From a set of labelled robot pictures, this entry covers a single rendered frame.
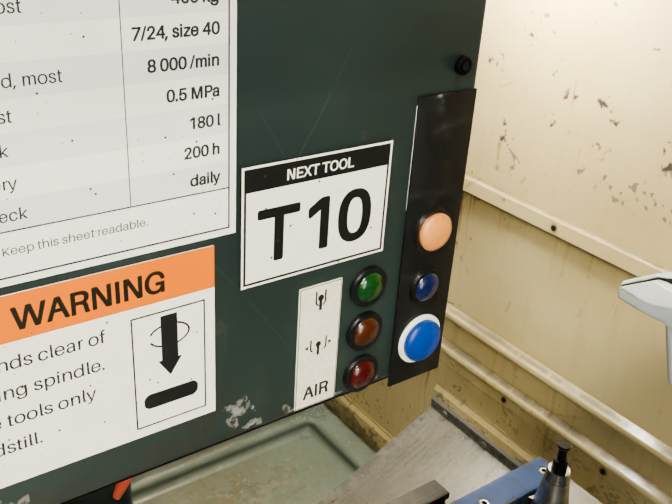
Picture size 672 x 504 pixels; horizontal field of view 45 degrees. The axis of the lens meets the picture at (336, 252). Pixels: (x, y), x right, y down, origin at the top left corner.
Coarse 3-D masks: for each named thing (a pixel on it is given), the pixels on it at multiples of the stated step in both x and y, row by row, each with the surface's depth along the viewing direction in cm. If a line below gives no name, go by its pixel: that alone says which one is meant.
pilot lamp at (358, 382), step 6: (360, 366) 52; (366, 366) 52; (372, 366) 52; (354, 372) 52; (360, 372) 52; (366, 372) 52; (372, 372) 52; (354, 378) 52; (360, 378) 52; (366, 378) 52; (354, 384) 52; (360, 384) 52; (366, 384) 53
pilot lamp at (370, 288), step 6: (372, 276) 49; (378, 276) 49; (366, 282) 49; (372, 282) 49; (378, 282) 49; (360, 288) 49; (366, 288) 49; (372, 288) 49; (378, 288) 49; (360, 294) 49; (366, 294) 49; (372, 294) 49; (378, 294) 50; (366, 300) 49; (372, 300) 50
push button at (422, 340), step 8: (424, 320) 54; (432, 320) 54; (416, 328) 53; (424, 328) 53; (432, 328) 54; (408, 336) 53; (416, 336) 53; (424, 336) 54; (432, 336) 54; (440, 336) 55; (408, 344) 53; (416, 344) 54; (424, 344) 54; (432, 344) 55; (408, 352) 54; (416, 352) 54; (424, 352) 54; (432, 352) 55; (416, 360) 54
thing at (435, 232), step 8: (432, 216) 50; (440, 216) 50; (424, 224) 50; (432, 224) 50; (440, 224) 50; (448, 224) 51; (424, 232) 50; (432, 232) 50; (440, 232) 50; (448, 232) 51; (424, 240) 50; (432, 240) 50; (440, 240) 51; (424, 248) 51; (432, 248) 51
